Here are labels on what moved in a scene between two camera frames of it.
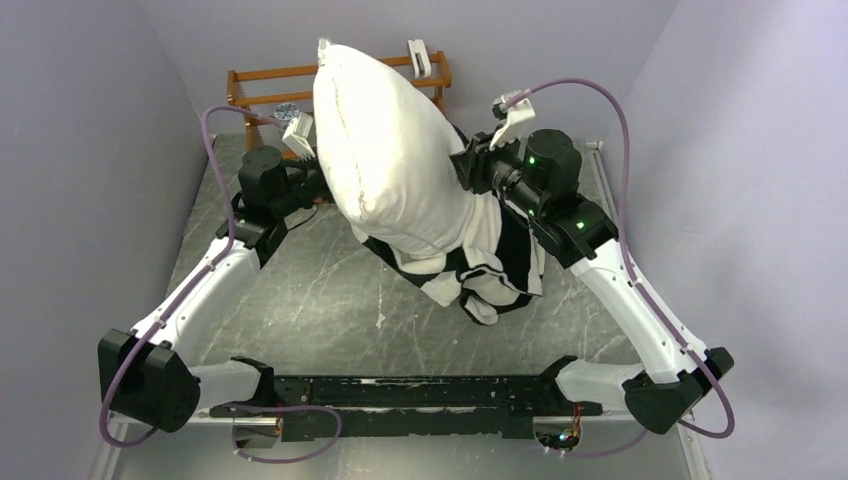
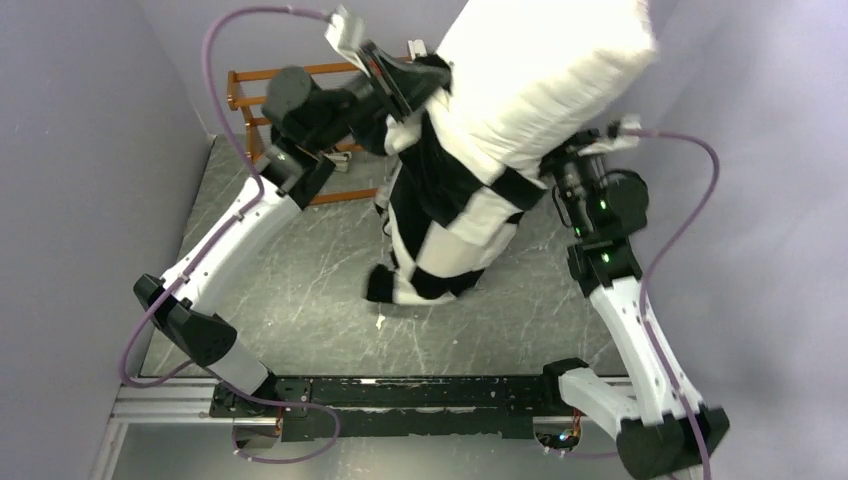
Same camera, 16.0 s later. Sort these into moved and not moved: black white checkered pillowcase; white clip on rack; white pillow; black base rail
Moved: white pillow; black white checkered pillowcase
Not moved: black base rail; white clip on rack
